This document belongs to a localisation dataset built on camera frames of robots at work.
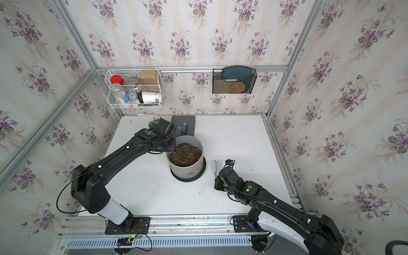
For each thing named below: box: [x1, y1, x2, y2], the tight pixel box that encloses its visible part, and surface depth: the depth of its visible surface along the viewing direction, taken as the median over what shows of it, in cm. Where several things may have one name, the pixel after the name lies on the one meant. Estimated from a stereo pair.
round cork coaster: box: [229, 81, 246, 95], surface depth 100 cm
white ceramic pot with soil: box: [165, 134, 205, 180], surface depth 88 cm
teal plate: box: [221, 65, 253, 93], surface depth 95 cm
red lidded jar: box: [109, 74, 125, 85], surface depth 94 cm
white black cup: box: [136, 90, 162, 104], surface depth 95 cm
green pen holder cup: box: [148, 117, 160, 129], surface depth 100 cm
